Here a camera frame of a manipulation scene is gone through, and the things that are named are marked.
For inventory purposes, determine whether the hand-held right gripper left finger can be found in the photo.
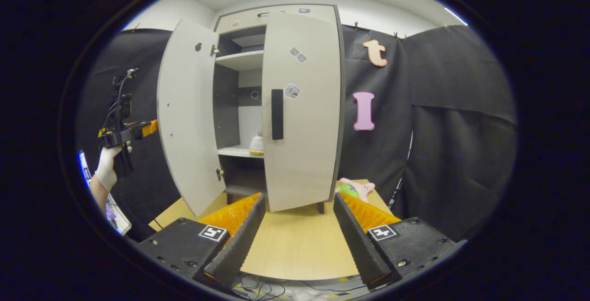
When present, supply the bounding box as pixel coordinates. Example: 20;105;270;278
137;192;266;288

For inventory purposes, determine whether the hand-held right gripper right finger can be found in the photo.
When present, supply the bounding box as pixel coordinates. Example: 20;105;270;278
333;192;467;289

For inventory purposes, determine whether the grey shoe cabinet door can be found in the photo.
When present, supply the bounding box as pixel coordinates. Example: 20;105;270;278
157;18;227;218
261;12;342;212

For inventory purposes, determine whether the white shoe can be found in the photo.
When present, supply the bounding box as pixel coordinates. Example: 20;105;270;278
249;131;265;156

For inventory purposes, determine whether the grey white shoe cabinet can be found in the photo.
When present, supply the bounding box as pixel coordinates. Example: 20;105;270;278
212;4;346;214

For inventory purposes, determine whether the beige cabinet drawer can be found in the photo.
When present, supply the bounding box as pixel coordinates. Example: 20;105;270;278
216;5;336;34

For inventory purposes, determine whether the green pink plush toy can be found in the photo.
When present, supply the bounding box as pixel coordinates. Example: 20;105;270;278
336;177;376;203

